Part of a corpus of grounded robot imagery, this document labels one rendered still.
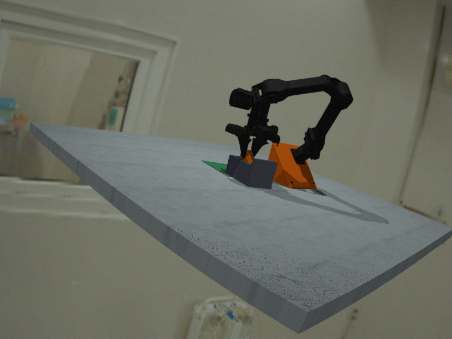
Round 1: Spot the orange l-shaped part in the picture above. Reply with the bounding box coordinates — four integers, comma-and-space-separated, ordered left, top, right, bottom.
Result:
240, 150, 254, 164

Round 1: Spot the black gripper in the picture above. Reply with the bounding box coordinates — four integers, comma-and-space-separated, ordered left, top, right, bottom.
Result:
225, 111, 280, 158

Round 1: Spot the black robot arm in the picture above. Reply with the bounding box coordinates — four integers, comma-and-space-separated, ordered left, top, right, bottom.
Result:
229, 75, 353, 165

